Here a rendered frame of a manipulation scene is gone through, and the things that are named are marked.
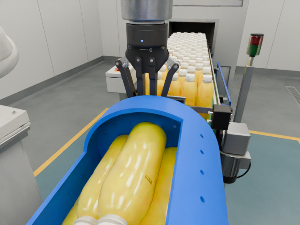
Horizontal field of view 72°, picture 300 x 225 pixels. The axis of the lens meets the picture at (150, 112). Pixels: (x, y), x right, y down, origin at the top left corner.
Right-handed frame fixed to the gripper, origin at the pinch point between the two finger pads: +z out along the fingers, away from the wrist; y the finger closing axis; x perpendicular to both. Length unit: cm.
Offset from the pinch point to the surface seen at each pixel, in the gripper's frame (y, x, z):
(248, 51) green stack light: -35, -75, -2
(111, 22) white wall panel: 198, -474, 19
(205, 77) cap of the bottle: -14, -49, 5
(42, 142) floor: 151, -119, 116
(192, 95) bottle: -9, -48, 14
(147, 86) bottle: 13, -54, 13
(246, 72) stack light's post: -37, -75, 10
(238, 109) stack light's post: -36, -75, 31
